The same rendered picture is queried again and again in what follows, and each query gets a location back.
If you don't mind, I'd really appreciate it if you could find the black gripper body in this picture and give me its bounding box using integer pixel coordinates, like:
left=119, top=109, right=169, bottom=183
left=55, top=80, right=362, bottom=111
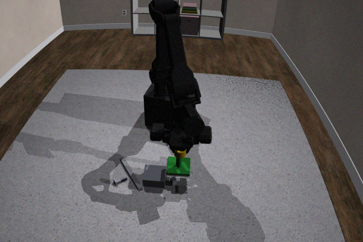
left=150, top=116, right=212, bottom=144

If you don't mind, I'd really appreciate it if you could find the gold round nut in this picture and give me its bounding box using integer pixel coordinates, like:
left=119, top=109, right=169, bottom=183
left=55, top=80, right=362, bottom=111
left=174, top=150, right=187, bottom=158

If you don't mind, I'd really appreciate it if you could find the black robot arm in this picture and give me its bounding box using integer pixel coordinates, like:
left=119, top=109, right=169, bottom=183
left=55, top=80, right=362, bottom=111
left=149, top=0, right=205, bottom=151

